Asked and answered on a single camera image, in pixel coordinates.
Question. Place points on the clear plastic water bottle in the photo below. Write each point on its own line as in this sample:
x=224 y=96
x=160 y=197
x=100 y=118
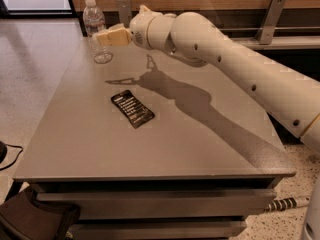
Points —
x=94 y=21

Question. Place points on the black snack packet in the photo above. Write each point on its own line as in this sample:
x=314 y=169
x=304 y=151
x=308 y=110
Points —
x=133 y=109

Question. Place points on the grey metal bracket left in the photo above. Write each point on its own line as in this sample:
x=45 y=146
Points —
x=124 y=11

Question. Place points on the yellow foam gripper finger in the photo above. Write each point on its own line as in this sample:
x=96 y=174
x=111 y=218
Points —
x=118 y=37
x=101 y=36

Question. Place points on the grey metal bracket right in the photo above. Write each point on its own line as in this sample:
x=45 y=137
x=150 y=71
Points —
x=271 y=19

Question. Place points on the striped power strip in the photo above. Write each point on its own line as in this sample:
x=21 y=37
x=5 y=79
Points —
x=287 y=203

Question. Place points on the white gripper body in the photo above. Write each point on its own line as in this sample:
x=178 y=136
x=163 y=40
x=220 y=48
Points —
x=138 y=29

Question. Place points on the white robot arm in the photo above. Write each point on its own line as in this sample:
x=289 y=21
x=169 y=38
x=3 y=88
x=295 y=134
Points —
x=292 y=98

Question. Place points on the grey metal bracket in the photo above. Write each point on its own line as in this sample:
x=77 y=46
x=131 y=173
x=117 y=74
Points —
x=124 y=11
x=271 y=19

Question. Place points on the black bag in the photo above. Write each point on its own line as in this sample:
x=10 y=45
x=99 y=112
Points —
x=23 y=217

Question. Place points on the metal rail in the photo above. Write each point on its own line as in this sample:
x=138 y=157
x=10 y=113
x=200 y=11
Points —
x=292 y=29

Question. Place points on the grey drawer cabinet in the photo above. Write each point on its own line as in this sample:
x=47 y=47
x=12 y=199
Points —
x=162 y=215

